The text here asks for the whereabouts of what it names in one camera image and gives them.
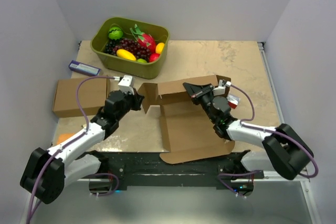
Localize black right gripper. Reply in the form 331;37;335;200
182;84;216;123

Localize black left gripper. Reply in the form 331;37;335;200
116;87;144;121

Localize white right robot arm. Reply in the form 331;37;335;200
183;80;319;180

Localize closed brown cardboard box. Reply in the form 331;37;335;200
53;78;111;118

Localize purple rectangular box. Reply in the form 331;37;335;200
68;60;101;77

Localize red white snack packet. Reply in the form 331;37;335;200
227;94;240;109

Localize green toy lime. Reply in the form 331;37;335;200
137;58;147;63

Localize red toy apple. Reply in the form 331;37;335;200
149;53;160;62

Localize dark purple toy grapes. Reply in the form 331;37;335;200
115;38;152;62

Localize olive green plastic bin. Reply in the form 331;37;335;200
91;17;170;79

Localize orange toy fruit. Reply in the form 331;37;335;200
155;42;165;54

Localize black toy grapes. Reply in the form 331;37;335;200
104;40;119;56

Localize pink toy dragon fruit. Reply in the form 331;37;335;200
130;24;156;53

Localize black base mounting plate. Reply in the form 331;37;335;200
91;151;264;192

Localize green toy melon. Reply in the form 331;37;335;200
108;26;123;40

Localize orange sponge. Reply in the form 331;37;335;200
56;133;74;145

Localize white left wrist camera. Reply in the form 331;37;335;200
113;75;134;95

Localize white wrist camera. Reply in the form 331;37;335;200
213;79;232;97
113;75;134;95

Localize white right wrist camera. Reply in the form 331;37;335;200
213;79;232;97

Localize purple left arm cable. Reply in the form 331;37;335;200
26;76;115;224

